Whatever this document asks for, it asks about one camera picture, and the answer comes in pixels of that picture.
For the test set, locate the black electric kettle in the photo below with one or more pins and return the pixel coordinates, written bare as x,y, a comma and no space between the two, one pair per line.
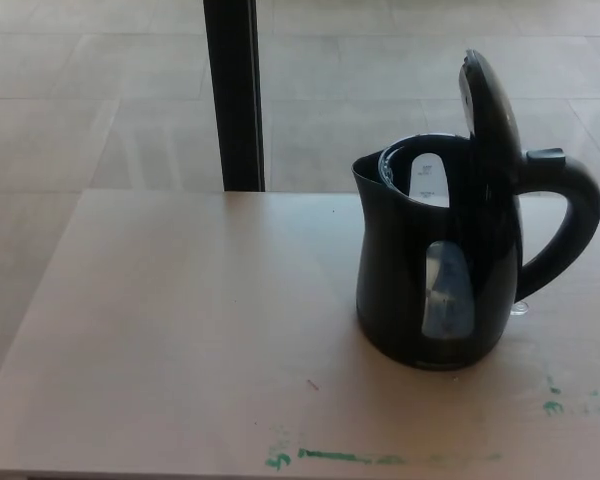
395,280

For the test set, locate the black vertical post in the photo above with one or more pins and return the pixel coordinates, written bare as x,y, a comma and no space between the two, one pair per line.
235,95

